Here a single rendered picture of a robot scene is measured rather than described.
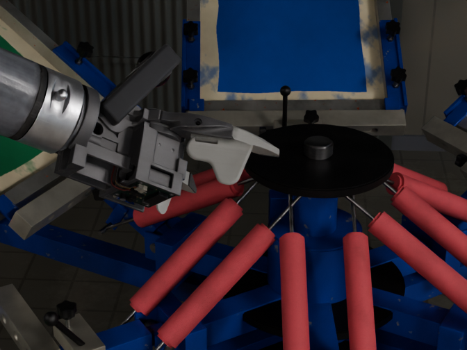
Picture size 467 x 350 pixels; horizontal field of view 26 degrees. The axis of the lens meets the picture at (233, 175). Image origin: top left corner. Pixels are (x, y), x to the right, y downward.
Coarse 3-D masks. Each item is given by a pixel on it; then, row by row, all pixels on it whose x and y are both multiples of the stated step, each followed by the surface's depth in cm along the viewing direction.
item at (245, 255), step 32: (224, 192) 212; (416, 192) 214; (448, 192) 223; (224, 224) 207; (256, 224) 199; (352, 224) 199; (384, 224) 197; (416, 224) 207; (448, 224) 206; (192, 256) 206; (256, 256) 198; (288, 256) 193; (352, 256) 194; (416, 256) 196; (160, 288) 205; (224, 288) 197; (288, 288) 191; (352, 288) 191; (448, 288) 195; (128, 320) 206; (192, 320) 196; (288, 320) 188; (352, 320) 189
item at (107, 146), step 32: (96, 96) 96; (96, 128) 98; (128, 128) 99; (160, 128) 99; (64, 160) 96; (96, 160) 97; (128, 160) 97; (160, 160) 98; (128, 192) 99; (160, 192) 98
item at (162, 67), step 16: (160, 48) 103; (144, 64) 101; (160, 64) 102; (176, 64) 103; (128, 80) 99; (144, 80) 100; (160, 80) 101; (112, 96) 97; (128, 96) 98; (144, 96) 99; (112, 112) 97; (128, 112) 98
